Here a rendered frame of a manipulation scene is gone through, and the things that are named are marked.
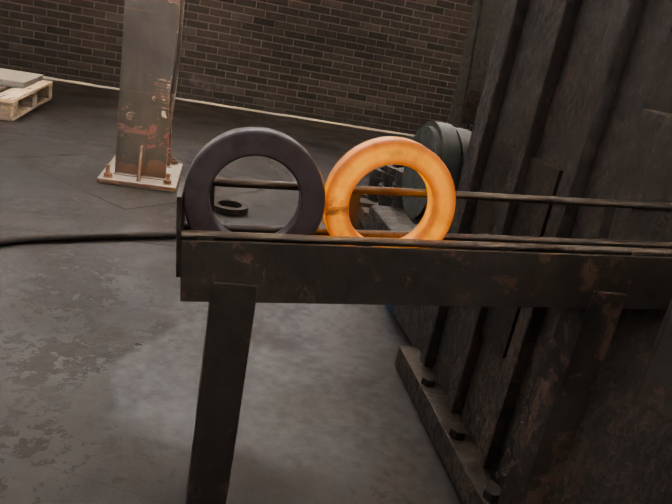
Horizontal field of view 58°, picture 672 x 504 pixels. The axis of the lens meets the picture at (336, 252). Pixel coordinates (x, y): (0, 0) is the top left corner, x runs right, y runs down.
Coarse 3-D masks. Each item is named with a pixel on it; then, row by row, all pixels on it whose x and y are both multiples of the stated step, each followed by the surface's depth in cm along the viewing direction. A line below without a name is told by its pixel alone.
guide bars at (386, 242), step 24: (240, 240) 78; (264, 240) 79; (288, 240) 79; (312, 240) 80; (336, 240) 80; (360, 240) 81; (384, 240) 82; (408, 240) 82; (432, 240) 83; (456, 240) 84
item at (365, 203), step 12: (384, 168) 292; (396, 168) 286; (372, 180) 310; (384, 180) 291; (396, 180) 265; (360, 204) 307; (372, 204) 308; (384, 204) 290; (396, 204) 268; (360, 216) 321
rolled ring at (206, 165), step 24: (216, 144) 75; (240, 144) 76; (264, 144) 76; (288, 144) 77; (192, 168) 76; (216, 168) 76; (288, 168) 78; (312, 168) 78; (192, 192) 77; (312, 192) 80; (192, 216) 78; (312, 216) 81; (216, 240) 80
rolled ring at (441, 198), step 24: (360, 144) 81; (384, 144) 79; (408, 144) 80; (336, 168) 81; (360, 168) 80; (432, 168) 82; (336, 192) 81; (432, 192) 83; (336, 216) 82; (432, 216) 84
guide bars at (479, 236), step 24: (360, 192) 87; (384, 192) 88; (408, 192) 89; (456, 192) 90; (480, 192) 91; (480, 216) 92; (480, 240) 91; (504, 240) 92; (528, 240) 92; (552, 240) 93; (576, 240) 94; (600, 240) 95; (624, 240) 96
